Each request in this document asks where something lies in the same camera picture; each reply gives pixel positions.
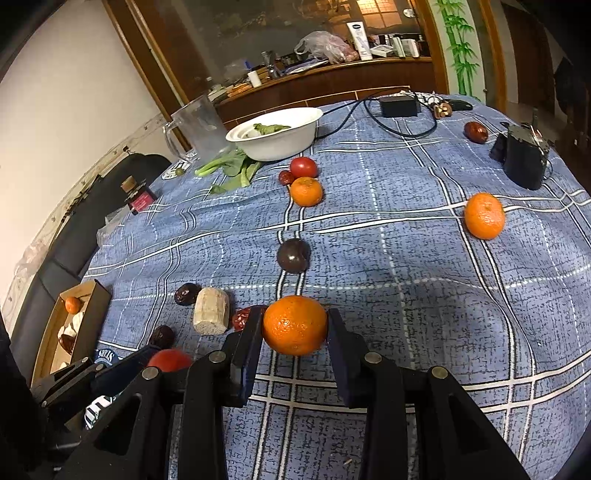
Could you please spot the black container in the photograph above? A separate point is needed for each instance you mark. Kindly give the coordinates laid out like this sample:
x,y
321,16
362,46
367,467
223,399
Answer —
x,y
524,154

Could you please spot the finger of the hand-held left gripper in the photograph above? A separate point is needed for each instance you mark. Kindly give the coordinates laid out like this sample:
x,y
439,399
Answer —
x,y
64,381
122,371

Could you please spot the green leaf in bowl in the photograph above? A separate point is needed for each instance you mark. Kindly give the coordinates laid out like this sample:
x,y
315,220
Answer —
x,y
270,129

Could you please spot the dark jacket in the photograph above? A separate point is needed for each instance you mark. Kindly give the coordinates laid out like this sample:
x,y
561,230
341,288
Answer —
x,y
572,97

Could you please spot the brown wooden door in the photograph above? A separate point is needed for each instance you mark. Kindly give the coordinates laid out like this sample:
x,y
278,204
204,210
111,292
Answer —
x,y
528,50

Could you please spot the white boxes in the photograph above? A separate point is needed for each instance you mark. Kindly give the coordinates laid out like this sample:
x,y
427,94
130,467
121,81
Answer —
x,y
397,46

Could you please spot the white cup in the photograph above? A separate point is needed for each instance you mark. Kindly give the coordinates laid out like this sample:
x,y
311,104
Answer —
x,y
254,78

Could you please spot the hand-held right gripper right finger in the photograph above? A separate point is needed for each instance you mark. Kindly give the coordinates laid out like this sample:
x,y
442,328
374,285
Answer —
x,y
341,355

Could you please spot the black power adapter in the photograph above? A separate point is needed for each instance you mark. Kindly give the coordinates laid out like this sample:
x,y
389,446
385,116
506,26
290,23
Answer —
x,y
399,106

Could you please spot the small orange mandarin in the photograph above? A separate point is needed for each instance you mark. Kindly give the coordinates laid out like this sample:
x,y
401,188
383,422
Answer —
x,y
306,191

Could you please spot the cardboard box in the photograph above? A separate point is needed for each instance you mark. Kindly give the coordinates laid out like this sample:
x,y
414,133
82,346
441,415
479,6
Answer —
x,y
90,314

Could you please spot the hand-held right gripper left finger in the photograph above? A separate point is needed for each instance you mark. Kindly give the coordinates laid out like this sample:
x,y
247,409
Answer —
x,y
251,350

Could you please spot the dark red date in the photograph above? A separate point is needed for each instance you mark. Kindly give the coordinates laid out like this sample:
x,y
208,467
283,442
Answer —
x,y
476,132

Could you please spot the bottle with red label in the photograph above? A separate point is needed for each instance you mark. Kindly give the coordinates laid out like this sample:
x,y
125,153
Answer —
x,y
137,197

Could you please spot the dark oblong object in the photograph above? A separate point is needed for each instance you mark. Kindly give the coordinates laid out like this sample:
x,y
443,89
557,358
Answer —
x,y
461,105

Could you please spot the wooden cabinet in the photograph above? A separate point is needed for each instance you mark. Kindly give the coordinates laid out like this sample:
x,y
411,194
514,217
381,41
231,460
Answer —
x,y
300,87

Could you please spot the translucent plastic bag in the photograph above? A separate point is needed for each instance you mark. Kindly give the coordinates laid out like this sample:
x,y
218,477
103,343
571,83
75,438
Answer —
x,y
325,46

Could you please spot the red tomato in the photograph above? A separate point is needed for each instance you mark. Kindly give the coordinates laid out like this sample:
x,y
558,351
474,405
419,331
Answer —
x,y
171,360
304,167

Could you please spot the white bowl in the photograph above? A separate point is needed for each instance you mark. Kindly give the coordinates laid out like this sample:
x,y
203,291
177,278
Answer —
x,y
277,138

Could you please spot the large orange mandarin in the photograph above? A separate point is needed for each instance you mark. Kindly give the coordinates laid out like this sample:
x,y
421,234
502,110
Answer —
x,y
484,216

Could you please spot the white tube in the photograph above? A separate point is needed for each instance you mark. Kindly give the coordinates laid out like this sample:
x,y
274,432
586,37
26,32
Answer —
x,y
360,40

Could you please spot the clear plastic pitcher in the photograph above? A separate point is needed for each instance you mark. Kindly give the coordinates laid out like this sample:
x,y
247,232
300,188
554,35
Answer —
x,y
203,127

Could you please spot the bamboo wall decoration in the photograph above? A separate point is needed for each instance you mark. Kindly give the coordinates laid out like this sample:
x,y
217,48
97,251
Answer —
x,y
457,46

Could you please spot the dark purple plum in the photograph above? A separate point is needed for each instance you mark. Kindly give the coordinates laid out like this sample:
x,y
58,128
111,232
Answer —
x,y
293,255

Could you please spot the small red date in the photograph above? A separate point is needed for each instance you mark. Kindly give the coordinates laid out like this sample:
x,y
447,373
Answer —
x,y
285,177

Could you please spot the green leafy vegetable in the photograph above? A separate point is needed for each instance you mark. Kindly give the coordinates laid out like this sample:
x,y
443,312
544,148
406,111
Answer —
x,y
231,166

